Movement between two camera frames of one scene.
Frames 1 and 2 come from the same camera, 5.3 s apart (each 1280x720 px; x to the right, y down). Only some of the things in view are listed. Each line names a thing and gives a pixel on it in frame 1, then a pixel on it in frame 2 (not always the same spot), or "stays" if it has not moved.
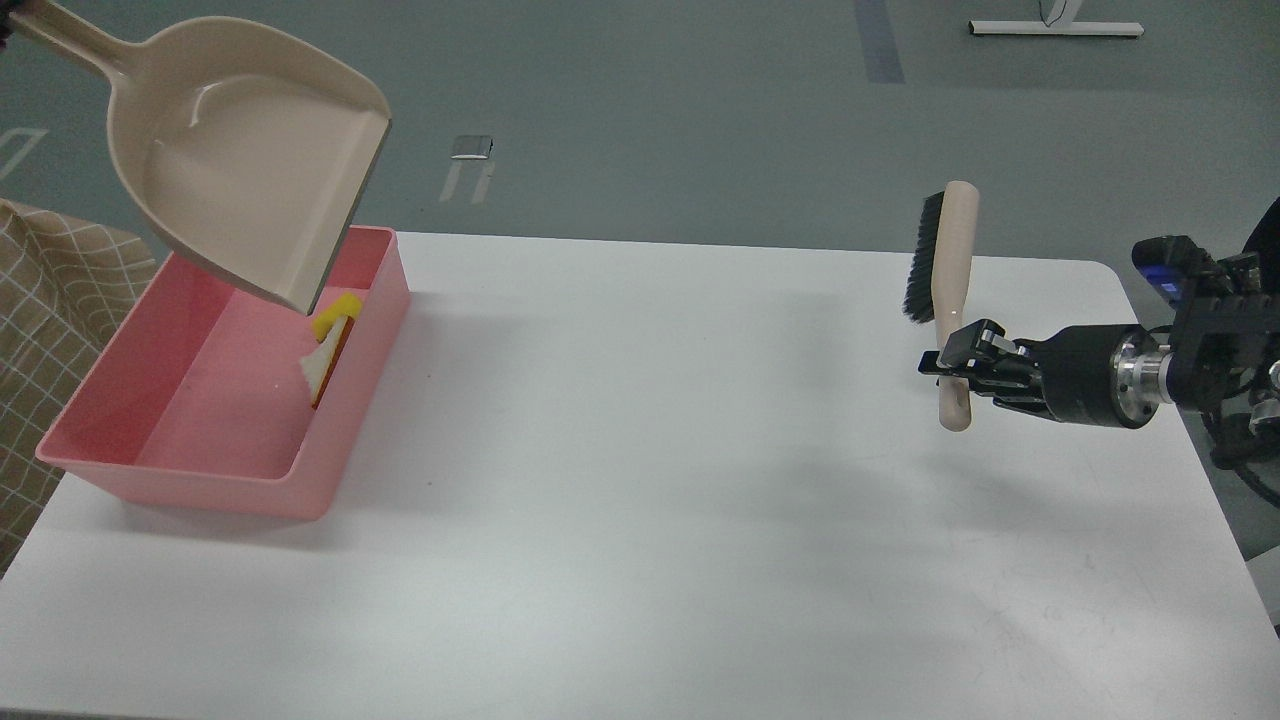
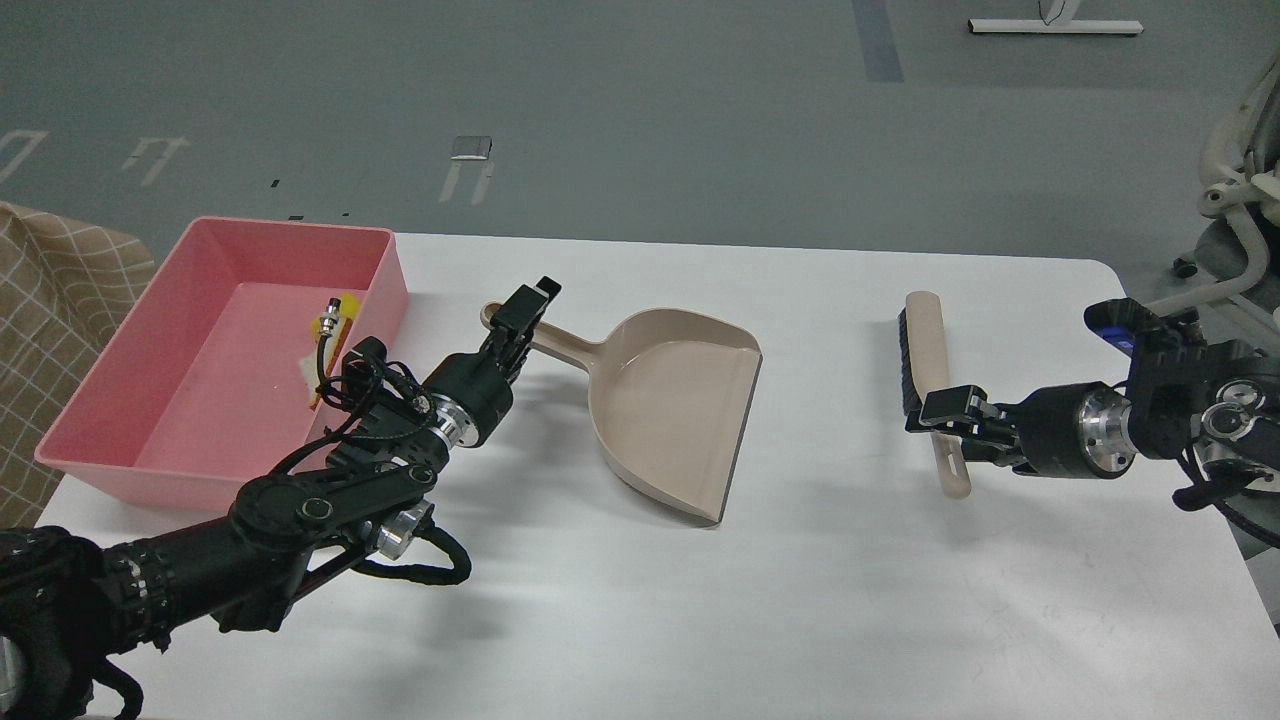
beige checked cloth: (63, 280) stays
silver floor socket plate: (474, 147) stays
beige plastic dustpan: (250, 153) -> (670, 393)
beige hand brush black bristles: (938, 280) -> (923, 340)
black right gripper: (1115, 375) -> (1066, 431)
